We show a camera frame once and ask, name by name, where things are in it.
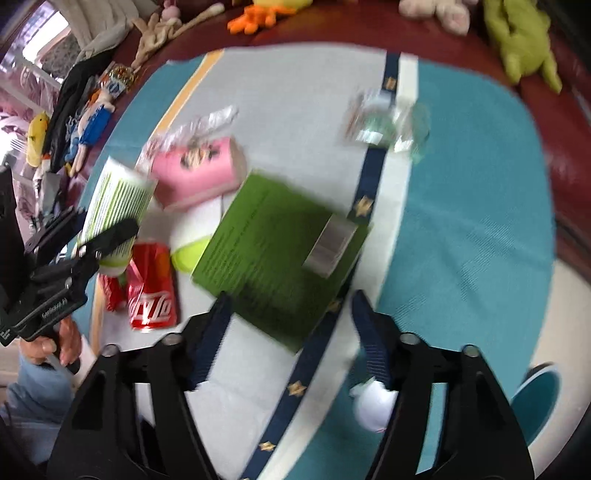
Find black cloth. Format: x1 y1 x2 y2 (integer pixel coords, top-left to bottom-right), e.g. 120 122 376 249
46 51 116 174

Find crushed clear plastic bottle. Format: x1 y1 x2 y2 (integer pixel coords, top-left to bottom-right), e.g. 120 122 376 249
342 88 432 164

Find teal and grey tablecloth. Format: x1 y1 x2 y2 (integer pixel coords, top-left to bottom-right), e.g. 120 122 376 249
76 44 557 480

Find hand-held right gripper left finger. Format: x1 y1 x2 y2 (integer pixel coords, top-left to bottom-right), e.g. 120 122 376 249
46 292 241 480

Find green book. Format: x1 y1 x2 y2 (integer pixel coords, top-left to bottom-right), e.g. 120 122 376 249
191 170 372 355

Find red crumpled wrapper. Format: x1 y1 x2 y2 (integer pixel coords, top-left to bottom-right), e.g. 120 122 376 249
99 272 128 313

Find green dinosaur plush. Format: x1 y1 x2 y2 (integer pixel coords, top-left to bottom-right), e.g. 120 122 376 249
482 0 563 93

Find yellow-green round lid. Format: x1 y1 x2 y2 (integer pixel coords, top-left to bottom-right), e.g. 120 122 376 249
171 234 214 274

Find clear plastic wrapper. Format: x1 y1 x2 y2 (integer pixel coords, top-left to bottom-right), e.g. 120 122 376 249
136 105 240 172

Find pink tissue pack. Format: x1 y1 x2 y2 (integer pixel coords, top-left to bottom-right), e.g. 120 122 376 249
148 136 247 212

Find white paper bowl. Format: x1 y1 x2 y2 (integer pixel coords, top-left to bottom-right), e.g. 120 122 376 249
349 376 399 433

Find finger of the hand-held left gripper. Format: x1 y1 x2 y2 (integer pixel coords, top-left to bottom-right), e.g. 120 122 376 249
28 219 140 288
22 209 88 260

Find pale pink plush animal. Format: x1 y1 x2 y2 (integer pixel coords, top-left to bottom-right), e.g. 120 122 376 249
399 0 472 37

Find yellow duck plush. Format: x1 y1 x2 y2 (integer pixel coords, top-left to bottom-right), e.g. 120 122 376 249
227 0 312 35

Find person's left forearm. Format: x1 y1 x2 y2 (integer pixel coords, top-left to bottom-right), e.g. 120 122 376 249
0 360 95 468

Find green striped paper cup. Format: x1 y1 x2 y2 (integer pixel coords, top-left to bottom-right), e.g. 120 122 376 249
76 156 158 278

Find person's left hand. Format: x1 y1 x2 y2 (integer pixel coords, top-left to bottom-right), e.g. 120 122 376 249
18 318 85 376

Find doll in blue clothes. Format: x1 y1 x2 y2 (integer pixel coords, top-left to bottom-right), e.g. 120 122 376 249
65 65 137 177

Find small yellow toy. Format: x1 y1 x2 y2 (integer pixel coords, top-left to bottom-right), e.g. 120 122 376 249
25 112 51 168

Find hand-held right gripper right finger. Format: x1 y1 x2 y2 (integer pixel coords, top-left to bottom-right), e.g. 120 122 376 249
351 290 536 480

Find red soda can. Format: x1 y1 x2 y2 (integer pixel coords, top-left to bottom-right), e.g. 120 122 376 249
126 239 180 333

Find beige bunny plush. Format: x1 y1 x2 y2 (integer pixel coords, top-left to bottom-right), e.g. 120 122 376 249
130 2 225 70

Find grey white cloth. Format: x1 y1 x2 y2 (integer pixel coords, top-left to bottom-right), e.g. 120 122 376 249
69 0 148 61

